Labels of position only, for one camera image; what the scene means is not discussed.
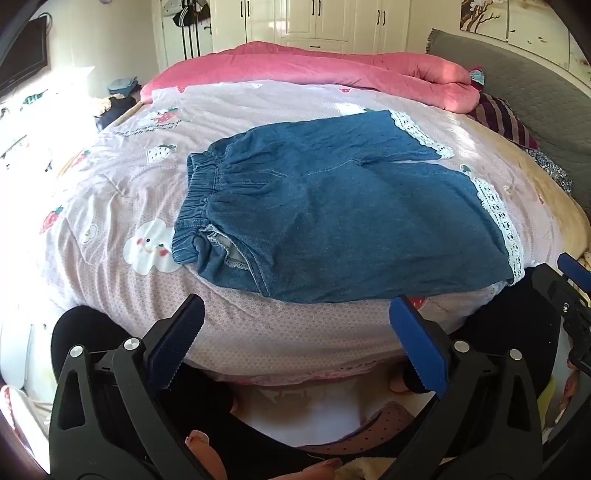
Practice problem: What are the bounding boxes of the pink strawberry print bedsheet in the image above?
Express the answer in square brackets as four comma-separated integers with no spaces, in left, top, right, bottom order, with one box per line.
[1,80,585,384]

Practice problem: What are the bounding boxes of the left hand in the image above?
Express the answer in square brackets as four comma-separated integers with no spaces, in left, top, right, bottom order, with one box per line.
[184,429,344,480]

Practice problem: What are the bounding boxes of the black wall television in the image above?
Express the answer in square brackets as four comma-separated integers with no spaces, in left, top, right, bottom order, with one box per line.
[0,16,48,96]

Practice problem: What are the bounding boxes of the blue denim lace-trimmed pants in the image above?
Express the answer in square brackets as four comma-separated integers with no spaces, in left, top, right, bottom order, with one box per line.
[171,110,525,304]

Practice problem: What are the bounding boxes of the hanging bags on door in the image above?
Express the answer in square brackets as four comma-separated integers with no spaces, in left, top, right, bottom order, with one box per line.
[172,0,211,60]

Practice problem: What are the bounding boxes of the striped purple pillow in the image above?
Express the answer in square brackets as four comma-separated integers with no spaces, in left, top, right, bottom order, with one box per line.
[469,92,539,150]

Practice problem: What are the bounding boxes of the folded clothes pile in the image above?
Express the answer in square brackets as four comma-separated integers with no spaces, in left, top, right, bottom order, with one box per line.
[107,77,139,96]

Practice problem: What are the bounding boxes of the grey padded headboard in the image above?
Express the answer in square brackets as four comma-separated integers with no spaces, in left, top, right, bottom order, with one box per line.
[426,29,591,212]

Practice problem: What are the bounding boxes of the floral wall painting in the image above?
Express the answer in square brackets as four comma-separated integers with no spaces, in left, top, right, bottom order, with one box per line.
[459,0,590,86]

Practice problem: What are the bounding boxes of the pink folded quilt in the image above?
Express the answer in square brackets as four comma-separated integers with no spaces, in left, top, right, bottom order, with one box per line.
[140,42,480,114]

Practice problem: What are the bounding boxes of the white wardrobe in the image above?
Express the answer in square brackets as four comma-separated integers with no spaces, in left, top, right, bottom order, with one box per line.
[151,0,412,70]

